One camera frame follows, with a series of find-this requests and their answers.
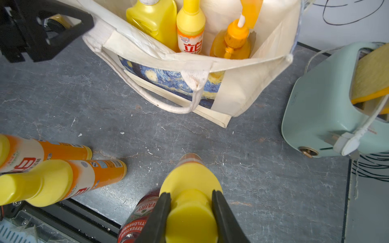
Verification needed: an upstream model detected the red liquid bottle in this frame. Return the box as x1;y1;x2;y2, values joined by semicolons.
117;188;160;243

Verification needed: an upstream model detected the cream canvas shopping bag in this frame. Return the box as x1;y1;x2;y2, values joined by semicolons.
76;1;305;127

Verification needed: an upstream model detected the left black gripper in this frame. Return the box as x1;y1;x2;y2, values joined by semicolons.
1;1;94;63

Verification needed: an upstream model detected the amber dish soap bottle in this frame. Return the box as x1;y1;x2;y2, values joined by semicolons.
210;0;263;60

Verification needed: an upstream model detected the orange bottle yellow cap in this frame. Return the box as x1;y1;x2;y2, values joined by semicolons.
160;153;222;243
1;160;127;207
1;134;92;173
176;0;206;54

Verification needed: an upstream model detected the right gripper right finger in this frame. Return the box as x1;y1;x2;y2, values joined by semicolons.
212;190;250;243

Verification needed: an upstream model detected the yellow toast slice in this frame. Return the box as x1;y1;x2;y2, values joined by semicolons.
351;44;389;104

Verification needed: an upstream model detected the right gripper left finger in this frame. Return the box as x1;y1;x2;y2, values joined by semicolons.
135;192;171;243

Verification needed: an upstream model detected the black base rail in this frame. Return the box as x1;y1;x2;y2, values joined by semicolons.
1;199;121;243

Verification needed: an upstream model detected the yellow pump soap bottle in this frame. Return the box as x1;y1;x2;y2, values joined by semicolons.
126;0;179;52

